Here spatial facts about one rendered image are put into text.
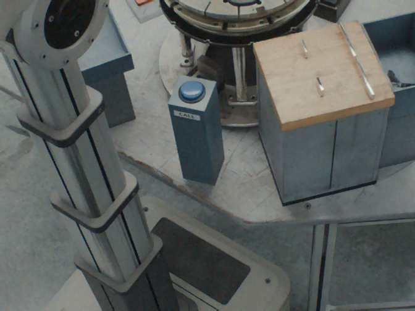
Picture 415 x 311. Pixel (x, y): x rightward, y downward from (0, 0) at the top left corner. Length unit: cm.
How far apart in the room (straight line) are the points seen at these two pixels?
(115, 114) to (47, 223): 93
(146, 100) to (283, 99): 47
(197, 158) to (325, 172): 25
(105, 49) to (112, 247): 38
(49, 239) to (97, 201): 113
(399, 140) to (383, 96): 21
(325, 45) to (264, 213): 36
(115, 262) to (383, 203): 54
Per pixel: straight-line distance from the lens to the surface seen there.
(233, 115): 161
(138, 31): 182
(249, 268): 202
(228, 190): 153
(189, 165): 150
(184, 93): 134
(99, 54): 146
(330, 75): 133
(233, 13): 139
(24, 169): 262
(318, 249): 166
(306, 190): 148
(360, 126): 135
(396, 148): 152
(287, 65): 134
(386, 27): 145
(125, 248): 150
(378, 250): 235
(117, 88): 156
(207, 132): 138
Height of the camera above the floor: 209
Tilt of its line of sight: 56 degrees down
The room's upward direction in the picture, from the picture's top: 8 degrees counter-clockwise
